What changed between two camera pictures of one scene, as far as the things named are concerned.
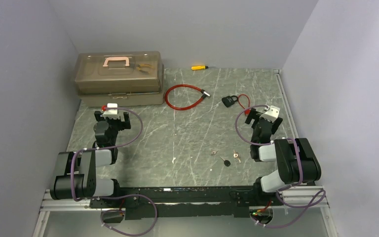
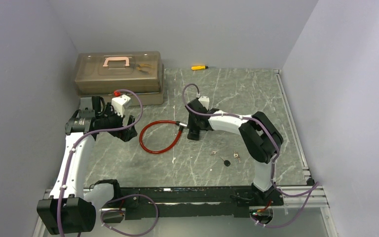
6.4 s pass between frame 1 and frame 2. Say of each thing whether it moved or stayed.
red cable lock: moved
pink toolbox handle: stayed
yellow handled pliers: stayed
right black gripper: moved
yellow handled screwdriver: stayed
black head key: stayed
